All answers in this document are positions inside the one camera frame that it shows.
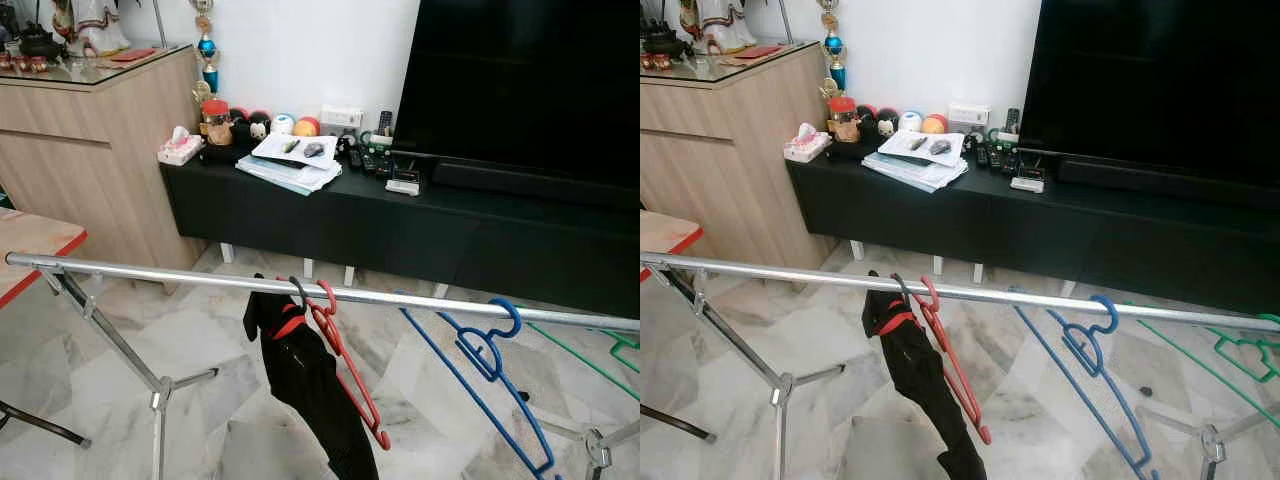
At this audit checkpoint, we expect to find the blue plastic hanger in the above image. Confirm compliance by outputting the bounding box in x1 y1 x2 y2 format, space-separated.
395 292 561 480
1010 287 1161 480

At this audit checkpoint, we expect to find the silver metal clothes rack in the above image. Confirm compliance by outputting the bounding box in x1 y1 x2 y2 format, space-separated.
5 250 640 480
640 252 1280 480

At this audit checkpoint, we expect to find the black TV console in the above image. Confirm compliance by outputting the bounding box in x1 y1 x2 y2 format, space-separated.
160 150 640 319
785 150 1280 316

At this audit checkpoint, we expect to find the pink tissue box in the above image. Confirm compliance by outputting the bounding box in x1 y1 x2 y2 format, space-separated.
782 122 833 164
157 125 206 167

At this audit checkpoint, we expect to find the jar with red lid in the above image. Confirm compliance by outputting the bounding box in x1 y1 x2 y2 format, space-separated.
826 95 861 144
198 98 234 149

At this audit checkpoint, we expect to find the white robed figurine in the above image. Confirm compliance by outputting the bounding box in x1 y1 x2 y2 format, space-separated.
52 0 131 58
680 0 758 55

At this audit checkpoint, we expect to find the light wooden cabinet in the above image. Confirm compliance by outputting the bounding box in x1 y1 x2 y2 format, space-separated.
0 42 216 296
640 40 841 271

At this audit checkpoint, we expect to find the black soundbar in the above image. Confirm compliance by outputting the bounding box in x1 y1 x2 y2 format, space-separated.
432 160 640 211
1057 157 1280 211

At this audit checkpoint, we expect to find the black pot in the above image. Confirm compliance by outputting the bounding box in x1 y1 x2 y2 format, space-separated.
18 25 69 61
642 22 691 58

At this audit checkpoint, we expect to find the red plastic hanger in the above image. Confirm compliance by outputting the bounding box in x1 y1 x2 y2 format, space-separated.
893 276 993 446
278 278 393 451

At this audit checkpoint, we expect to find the green plastic hanger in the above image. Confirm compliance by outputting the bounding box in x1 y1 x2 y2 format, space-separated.
520 318 640 401
1125 300 1280 431

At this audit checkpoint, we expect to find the blue gold trophy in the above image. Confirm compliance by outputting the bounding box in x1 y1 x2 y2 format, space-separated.
188 0 221 106
815 0 849 101

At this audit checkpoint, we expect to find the stack of papers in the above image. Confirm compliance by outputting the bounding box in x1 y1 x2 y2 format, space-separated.
236 131 343 197
862 128 969 193

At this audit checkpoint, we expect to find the black television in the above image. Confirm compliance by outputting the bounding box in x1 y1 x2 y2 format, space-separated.
1018 0 1280 189
390 0 640 191

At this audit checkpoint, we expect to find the black shirt red collar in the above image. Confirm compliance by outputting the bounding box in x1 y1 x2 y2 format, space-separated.
862 270 989 480
243 273 381 480

